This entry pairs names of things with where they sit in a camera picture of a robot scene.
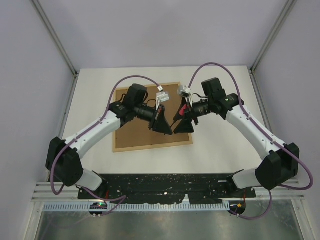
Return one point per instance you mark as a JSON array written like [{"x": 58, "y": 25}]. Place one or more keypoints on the wooden picture frame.
[{"x": 136, "y": 134}]

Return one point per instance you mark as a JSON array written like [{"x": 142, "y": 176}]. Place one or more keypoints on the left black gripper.
[{"x": 158, "y": 122}]

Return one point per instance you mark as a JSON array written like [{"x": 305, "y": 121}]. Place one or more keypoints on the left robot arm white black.
[{"x": 65, "y": 155}]

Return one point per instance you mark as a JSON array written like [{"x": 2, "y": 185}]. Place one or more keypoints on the right aluminium frame post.
[{"x": 273, "y": 33}]

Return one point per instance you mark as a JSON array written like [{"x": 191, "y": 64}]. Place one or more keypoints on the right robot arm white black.
[{"x": 278, "y": 158}]

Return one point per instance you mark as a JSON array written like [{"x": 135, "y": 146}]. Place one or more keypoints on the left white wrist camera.
[{"x": 161, "y": 97}]

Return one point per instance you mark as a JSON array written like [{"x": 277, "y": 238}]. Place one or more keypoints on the aluminium frame post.
[
  {"x": 273, "y": 33},
  {"x": 54, "y": 36}
]

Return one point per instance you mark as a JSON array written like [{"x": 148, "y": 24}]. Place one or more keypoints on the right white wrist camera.
[{"x": 185, "y": 93}]

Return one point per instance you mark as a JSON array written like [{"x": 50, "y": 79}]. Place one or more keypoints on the red handled screwdriver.
[{"x": 179, "y": 115}]

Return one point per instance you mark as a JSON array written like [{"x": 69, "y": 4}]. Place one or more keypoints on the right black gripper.
[{"x": 185, "y": 126}]

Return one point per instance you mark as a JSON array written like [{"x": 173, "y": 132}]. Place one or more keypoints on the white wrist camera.
[
  {"x": 185, "y": 93},
  {"x": 161, "y": 97}
]

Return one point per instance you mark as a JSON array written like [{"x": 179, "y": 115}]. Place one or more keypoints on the left aluminium frame post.
[{"x": 54, "y": 36}]

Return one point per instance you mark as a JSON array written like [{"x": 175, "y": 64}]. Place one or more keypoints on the slotted grey cable duct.
[{"x": 102, "y": 207}]

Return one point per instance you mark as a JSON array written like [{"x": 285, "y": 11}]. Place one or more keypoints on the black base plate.
[{"x": 169, "y": 189}]

